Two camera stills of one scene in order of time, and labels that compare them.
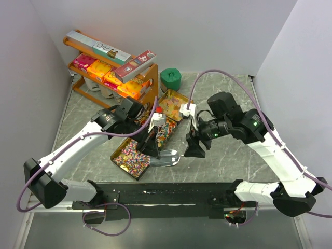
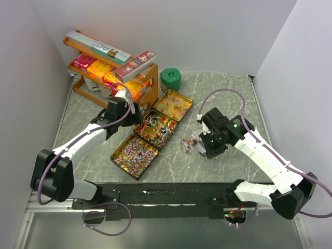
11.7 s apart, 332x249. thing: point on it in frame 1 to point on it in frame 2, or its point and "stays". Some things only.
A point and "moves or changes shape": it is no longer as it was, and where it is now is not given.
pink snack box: x=82 y=61 stays
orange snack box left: x=98 y=69 stays
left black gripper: x=148 y=144 to x=135 y=119
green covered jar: x=170 y=79 stays
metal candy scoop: x=168 y=157 moves or changes shape
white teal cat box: x=111 y=52 stays
